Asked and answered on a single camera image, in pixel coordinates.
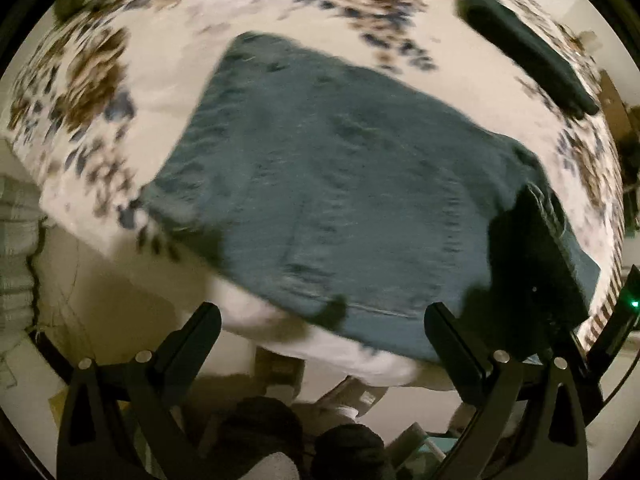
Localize white slipper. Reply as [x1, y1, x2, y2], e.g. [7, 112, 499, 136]
[318, 374, 390, 422]

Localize brown wooden furniture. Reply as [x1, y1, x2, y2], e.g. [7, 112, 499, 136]
[599, 70, 633, 147]

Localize blue denim pants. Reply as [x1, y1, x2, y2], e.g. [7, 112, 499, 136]
[139, 31, 602, 364]

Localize dark folded cloth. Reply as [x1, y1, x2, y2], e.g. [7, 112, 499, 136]
[456, 0, 601, 122]

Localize pale striped cloth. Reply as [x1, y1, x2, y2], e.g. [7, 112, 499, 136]
[0, 174, 45, 332]

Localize dark shoe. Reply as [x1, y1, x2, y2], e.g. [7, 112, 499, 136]
[218, 396, 306, 480]
[311, 424, 397, 480]

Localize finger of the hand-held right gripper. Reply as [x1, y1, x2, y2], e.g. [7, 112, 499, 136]
[461, 184, 592, 361]

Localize floral white bed sheet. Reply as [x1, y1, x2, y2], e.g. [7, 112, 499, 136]
[7, 0, 629, 397]

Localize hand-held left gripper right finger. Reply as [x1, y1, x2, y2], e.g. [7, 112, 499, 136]
[423, 302, 591, 480]

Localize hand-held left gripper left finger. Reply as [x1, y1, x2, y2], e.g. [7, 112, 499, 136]
[57, 302, 223, 480]

